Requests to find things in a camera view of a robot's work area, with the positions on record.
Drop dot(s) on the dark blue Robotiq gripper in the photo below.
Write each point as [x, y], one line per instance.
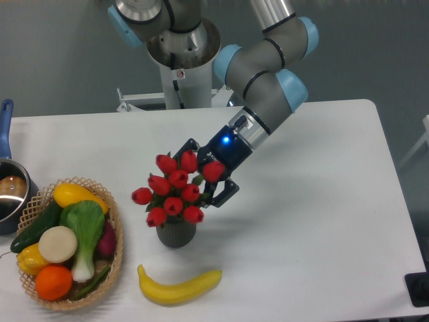
[227, 148]

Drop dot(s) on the red tulip bouquet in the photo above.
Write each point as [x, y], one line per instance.
[176, 193]

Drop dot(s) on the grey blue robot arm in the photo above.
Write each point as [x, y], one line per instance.
[187, 48]

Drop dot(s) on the dark grey ribbed vase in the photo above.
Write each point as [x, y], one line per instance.
[175, 232]

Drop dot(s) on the purple sweet potato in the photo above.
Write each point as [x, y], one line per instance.
[107, 243]

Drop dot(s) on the green bok choy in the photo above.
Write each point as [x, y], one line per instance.
[86, 219]

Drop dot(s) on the yellow banana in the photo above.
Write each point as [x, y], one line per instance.
[175, 294]

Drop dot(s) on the yellow squash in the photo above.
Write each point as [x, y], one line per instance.
[66, 194]

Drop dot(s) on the green bean pod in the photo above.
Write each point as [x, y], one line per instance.
[92, 285]

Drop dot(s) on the green cucumber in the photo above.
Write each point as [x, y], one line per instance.
[31, 235]

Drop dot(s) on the woven wicker basket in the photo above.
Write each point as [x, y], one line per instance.
[34, 208]

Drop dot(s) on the beige round disc food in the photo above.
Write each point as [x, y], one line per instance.
[57, 244]

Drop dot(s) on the orange fruit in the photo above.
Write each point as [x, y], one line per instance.
[53, 282]

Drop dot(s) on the yellow bell pepper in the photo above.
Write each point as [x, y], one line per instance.
[30, 260]

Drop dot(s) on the black device at table edge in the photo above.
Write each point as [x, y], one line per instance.
[417, 286]

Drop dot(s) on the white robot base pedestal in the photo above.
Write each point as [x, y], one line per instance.
[182, 88]

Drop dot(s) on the blue handled saucepan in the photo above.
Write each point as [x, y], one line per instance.
[17, 187]

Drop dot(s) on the white frame at right edge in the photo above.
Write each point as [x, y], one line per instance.
[420, 147]

